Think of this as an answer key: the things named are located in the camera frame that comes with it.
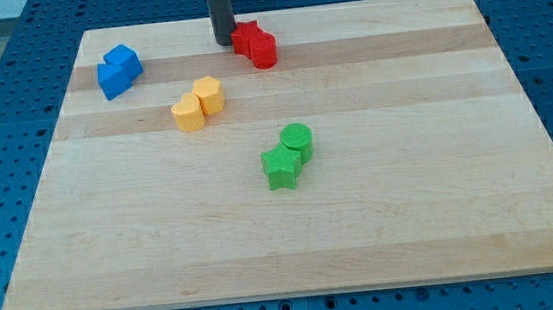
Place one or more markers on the green star block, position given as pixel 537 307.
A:
pixel 281 166

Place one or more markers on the red star block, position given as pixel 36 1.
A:
pixel 240 37

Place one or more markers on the green cylinder block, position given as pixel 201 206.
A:
pixel 298 137

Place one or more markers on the yellow hexagon block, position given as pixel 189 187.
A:
pixel 210 93

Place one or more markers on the yellow heart block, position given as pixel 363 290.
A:
pixel 188 114

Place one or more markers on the red cylinder block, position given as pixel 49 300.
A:
pixel 263 50

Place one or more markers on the light wooden board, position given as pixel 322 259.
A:
pixel 429 166

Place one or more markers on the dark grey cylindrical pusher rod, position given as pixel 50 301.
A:
pixel 223 23

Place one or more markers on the blue cube block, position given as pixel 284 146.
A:
pixel 126 58

